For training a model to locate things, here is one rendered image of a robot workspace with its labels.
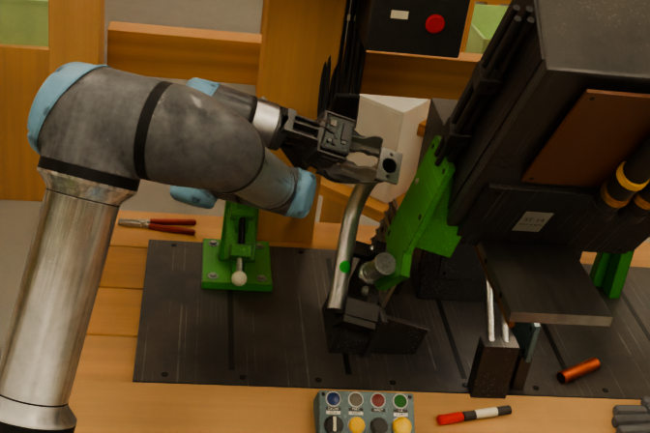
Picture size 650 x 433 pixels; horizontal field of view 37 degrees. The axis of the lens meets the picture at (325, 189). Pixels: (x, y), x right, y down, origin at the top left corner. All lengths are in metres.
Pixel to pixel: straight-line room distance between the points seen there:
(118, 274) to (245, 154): 0.79
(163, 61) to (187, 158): 0.84
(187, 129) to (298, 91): 0.78
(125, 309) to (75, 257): 0.66
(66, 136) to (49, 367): 0.26
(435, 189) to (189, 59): 0.61
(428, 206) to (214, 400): 0.46
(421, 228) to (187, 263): 0.51
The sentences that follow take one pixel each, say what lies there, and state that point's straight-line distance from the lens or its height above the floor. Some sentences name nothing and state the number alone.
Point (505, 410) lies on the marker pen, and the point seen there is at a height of 0.91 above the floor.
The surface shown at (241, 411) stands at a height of 0.90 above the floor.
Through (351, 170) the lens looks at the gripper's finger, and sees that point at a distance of 1.57.
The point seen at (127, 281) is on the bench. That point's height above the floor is 0.88.
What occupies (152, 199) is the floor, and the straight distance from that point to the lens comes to 3.84.
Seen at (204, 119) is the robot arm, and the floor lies 1.48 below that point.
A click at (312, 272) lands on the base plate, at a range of 1.87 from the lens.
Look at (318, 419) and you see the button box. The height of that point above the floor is 0.93.
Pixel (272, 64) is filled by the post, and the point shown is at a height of 1.27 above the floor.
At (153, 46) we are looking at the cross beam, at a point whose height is 1.25.
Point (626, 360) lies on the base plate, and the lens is 1.85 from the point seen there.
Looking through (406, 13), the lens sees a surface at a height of 1.42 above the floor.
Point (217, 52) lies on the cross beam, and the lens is 1.89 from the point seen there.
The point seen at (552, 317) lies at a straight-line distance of 1.49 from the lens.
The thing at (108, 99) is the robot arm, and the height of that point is 1.48.
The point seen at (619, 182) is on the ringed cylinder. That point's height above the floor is 1.36.
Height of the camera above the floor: 1.93
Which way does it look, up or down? 29 degrees down
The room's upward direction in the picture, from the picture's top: 8 degrees clockwise
